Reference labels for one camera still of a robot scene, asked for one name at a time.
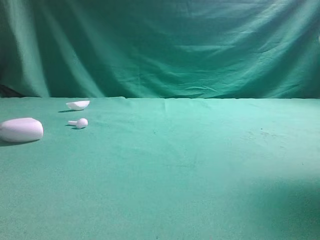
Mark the white earbud charging case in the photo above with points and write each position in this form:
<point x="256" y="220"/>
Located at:
<point x="20" y="130"/>

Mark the white case lid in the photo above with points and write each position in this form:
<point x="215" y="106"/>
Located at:
<point x="78" y="105"/>

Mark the green cloth backdrop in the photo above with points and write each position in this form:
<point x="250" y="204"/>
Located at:
<point x="210" y="49"/>

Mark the green table cloth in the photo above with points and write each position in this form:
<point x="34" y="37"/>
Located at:
<point x="163" y="169"/>

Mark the white earbud near case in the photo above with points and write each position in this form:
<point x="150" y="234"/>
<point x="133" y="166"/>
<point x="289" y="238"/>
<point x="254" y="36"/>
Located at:
<point x="79" y="124"/>

